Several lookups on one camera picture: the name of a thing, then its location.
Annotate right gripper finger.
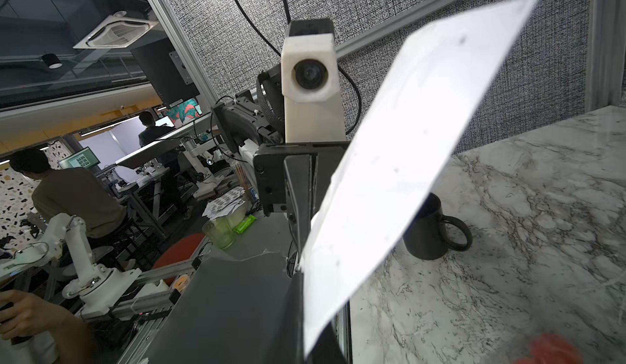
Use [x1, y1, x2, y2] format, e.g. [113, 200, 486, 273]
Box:
[264, 273, 347, 364]

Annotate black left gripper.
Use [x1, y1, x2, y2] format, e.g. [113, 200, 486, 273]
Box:
[253, 141, 350, 252]

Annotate white sticker sheet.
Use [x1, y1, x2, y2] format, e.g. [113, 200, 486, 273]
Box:
[301, 0, 539, 354]

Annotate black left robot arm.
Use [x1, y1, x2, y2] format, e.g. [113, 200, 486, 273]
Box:
[214, 65, 350, 252]

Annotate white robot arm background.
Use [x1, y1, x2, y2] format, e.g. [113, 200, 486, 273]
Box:
[1, 213, 141, 320]

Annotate operator hand lower left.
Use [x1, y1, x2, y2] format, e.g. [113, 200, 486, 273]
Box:
[1, 290, 66, 340]

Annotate black mug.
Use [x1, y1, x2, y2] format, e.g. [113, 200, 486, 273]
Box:
[403, 193, 474, 261]

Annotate standing person in background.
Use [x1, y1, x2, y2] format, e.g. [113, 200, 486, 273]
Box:
[139, 111, 179, 169]

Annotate seated person brown shirt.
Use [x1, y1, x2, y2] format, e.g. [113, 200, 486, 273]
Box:
[9, 148, 127, 247]

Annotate clear box red strawberries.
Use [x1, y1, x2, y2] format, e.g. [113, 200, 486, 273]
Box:
[514, 333, 584, 364]

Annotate thin left camera cable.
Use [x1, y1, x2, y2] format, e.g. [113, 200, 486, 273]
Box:
[222, 0, 364, 138]

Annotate aluminium front rail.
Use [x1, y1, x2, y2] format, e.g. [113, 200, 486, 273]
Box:
[79, 241, 212, 363]

